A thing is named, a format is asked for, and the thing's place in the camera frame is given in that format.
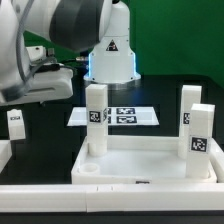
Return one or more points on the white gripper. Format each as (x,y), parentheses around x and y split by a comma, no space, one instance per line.
(46,86)

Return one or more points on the white desk top tray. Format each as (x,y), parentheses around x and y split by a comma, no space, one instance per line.
(141,160)

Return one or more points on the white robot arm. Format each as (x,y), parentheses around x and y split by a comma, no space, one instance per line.
(99,26)

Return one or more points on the white marker sheet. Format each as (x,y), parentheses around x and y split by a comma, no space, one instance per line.
(117,116)

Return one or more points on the white front fence bar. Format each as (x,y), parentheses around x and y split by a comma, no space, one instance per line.
(111,197)

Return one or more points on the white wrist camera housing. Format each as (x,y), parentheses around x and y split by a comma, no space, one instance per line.
(38,55)

